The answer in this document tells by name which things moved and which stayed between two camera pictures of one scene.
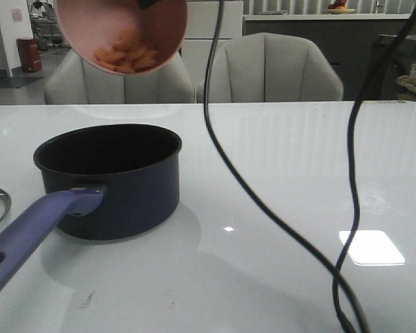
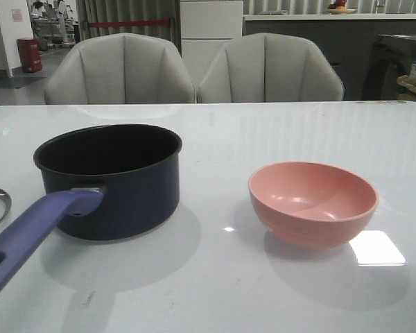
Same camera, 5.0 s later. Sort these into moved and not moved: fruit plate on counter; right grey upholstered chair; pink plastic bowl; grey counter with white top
Moved: pink plastic bowl
Not moved: right grey upholstered chair; grey counter with white top; fruit plate on counter
